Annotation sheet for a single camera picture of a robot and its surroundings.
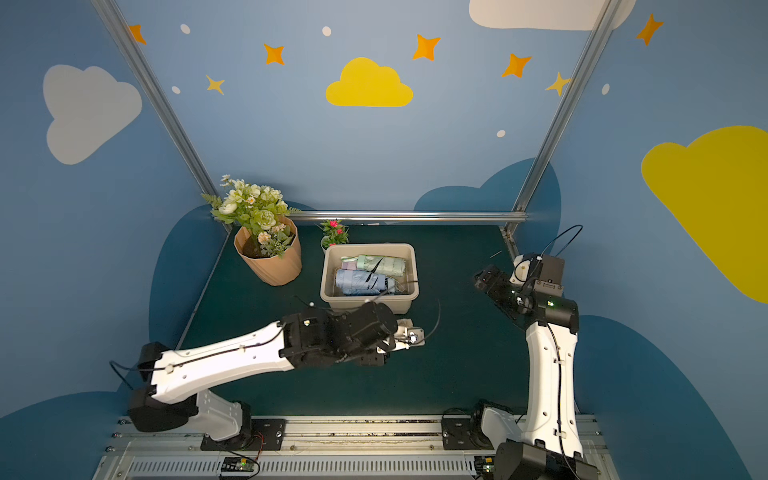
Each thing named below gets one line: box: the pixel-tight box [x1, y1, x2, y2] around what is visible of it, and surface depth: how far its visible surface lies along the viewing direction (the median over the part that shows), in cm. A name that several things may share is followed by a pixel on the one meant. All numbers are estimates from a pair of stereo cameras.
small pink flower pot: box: [314, 218, 350, 254], surface depth 103 cm
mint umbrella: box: [341, 255, 406, 277], surface depth 97 cm
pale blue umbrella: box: [335, 269, 396, 296], surface depth 94 cm
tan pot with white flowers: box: [202, 174, 302, 286], surface depth 91 cm
